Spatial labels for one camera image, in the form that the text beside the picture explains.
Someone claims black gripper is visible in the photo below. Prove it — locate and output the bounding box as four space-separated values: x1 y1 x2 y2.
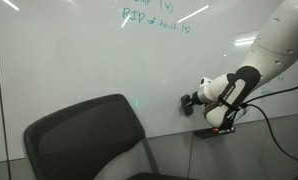
190 90 207 107

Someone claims black whiteboard eraser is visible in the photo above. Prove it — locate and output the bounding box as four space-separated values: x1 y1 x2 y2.
180 93 195 117

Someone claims black marker tray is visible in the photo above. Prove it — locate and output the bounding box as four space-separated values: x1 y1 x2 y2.
193 126 237 139

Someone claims large white whiteboard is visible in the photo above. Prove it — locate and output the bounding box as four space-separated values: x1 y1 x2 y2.
0 0 298 162

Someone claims black mesh office chair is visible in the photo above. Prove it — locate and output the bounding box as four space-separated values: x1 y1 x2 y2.
22 93 198 180

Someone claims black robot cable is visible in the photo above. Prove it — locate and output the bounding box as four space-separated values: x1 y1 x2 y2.
235 79 298 165

